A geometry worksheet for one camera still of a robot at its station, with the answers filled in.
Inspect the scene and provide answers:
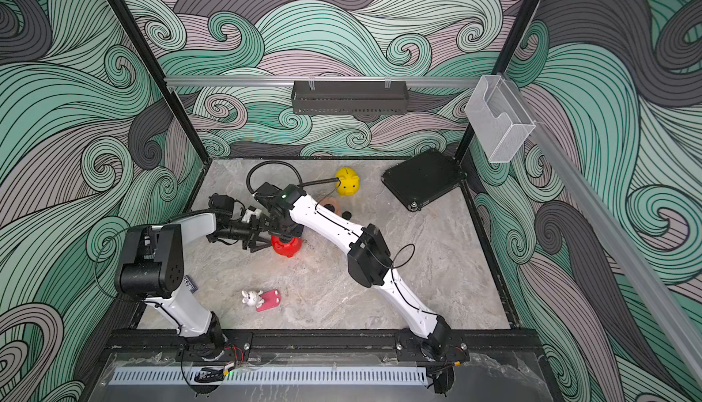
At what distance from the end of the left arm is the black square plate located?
0.52 meters

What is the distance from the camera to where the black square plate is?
105cm

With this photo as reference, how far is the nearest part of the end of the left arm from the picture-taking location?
31.4 inches
